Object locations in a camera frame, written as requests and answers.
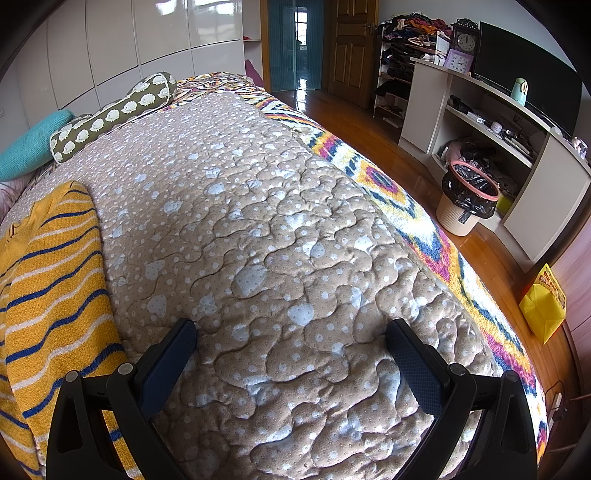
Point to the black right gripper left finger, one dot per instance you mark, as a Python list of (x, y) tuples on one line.
[(79, 444)]

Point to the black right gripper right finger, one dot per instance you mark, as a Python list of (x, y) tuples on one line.
[(503, 446)]

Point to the yellow striped knit sweater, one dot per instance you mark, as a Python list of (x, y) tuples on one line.
[(56, 316)]

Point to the shoe rack with clothes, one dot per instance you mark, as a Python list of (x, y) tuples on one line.
[(402, 39)]

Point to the colourful geometric patterned blanket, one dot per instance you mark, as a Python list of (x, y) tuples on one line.
[(408, 217)]

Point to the yellow paper bag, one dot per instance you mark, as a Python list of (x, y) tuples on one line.
[(544, 305)]

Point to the white bin with black bag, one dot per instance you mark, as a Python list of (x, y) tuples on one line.
[(469, 195)]

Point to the pink floral duvet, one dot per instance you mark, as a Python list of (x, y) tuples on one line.
[(10, 191)]

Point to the beige heart quilted bedspread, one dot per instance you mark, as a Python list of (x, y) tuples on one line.
[(291, 274)]

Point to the white tv cabinet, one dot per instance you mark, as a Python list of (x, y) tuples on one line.
[(550, 176)]

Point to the turquoise pillow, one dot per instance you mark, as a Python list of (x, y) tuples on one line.
[(32, 149)]

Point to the green white thermos bottle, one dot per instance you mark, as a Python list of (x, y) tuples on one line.
[(520, 91)]

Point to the black flat television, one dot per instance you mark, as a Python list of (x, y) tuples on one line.
[(554, 88)]

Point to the olive white-spotted bolster pillow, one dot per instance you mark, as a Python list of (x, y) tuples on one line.
[(150, 94)]

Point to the purple square clock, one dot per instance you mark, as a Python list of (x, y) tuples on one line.
[(459, 61)]

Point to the dark ornate table clock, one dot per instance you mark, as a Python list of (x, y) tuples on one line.
[(465, 36)]

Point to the brown wooden door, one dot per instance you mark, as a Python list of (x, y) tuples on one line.
[(351, 46)]

